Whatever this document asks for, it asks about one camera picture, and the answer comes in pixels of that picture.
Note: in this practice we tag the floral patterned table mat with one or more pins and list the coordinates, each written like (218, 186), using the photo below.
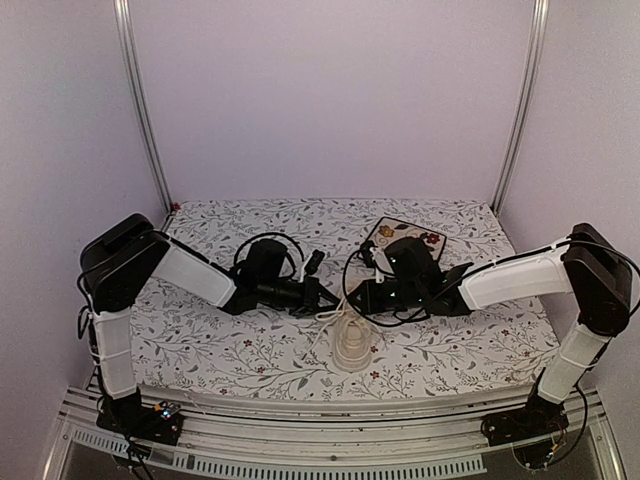
(183, 344)

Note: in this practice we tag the left aluminium frame post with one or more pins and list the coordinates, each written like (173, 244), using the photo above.
(126, 36)

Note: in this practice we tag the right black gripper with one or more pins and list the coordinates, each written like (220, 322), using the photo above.
(369, 305)

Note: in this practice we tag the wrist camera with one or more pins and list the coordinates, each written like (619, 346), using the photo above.
(311, 265)
(373, 258)

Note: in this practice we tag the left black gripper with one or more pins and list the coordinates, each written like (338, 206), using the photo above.
(311, 299)

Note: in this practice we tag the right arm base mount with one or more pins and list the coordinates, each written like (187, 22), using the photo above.
(535, 418)

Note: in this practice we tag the right aluminium frame post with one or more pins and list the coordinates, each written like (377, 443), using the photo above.
(532, 63)

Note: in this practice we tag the aluminium frame post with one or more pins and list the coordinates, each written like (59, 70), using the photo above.
(126, 36)
(532, 63)

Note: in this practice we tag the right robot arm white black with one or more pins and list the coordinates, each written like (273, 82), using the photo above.
(581, 270)

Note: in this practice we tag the cream lace sneaker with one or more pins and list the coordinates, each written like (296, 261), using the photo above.
(351, 343)

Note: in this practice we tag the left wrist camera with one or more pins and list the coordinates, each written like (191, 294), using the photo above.
(311, 265)

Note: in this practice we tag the white shoelace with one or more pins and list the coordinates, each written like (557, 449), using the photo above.
(328, 320)

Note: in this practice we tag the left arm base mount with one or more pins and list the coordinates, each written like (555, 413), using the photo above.
(161, 423)

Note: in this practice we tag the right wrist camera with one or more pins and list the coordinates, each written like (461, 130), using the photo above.
(373, 258)

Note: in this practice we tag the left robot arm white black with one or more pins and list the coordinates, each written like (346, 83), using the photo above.
(128, 261)

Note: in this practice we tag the square floral ceramic plate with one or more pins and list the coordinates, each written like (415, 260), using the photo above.
(389, 229)

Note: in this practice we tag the aluminium front rail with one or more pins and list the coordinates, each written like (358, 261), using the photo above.
(424, 438)

